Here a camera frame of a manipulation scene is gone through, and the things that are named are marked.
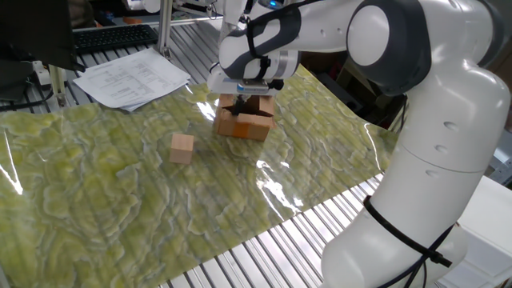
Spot black keyboard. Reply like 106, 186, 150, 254
73, 23, 159, 55

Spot cardboard box with orange tape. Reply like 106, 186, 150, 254
213, 93, 278, 142

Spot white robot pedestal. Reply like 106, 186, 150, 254
218, 0, 250, 41

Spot aluminium frame post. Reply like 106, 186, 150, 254
156, 0, 174, 60

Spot aluminium frame rail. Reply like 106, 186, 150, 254
73, 14, 223, 31

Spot silver blue wrist-mounted device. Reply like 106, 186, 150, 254
236, 78, 270, 94

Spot stack of printed papers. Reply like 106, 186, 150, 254
73, 47, 191, 112

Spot wooden cube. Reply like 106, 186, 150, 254
169, 133, 195, 166

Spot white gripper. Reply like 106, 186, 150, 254
206, 62, 285, 117

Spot white side table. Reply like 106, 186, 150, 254
490, 139, 512, 186

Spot thin aluminium post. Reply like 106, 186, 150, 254
48, 65, 68, 107

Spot white power strip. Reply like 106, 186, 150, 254
31, 60, 67, 90

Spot white cabinet box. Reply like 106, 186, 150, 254
435, 175, 512, 288

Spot black monitor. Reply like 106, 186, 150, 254
0, 0, 86, 73

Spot black monitor base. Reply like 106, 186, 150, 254
0, 59, 35, 103

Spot black table cable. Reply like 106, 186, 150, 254
0, 88, 55, 113

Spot green marble pattern mat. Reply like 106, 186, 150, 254
0, 63, 401, 288

